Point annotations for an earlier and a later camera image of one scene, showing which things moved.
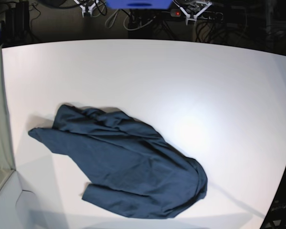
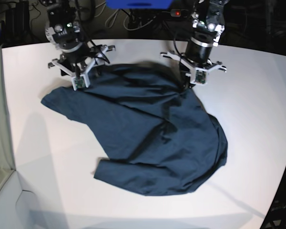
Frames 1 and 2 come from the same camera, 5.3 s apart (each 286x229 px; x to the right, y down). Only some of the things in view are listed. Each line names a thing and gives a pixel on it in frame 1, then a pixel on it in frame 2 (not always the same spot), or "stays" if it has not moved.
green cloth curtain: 2,165 stays
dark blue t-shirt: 130,170 to 166,141
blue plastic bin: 139,4 stays
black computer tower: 17,25 stays
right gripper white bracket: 192,17 to 199,75
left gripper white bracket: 86,9 to 84,75
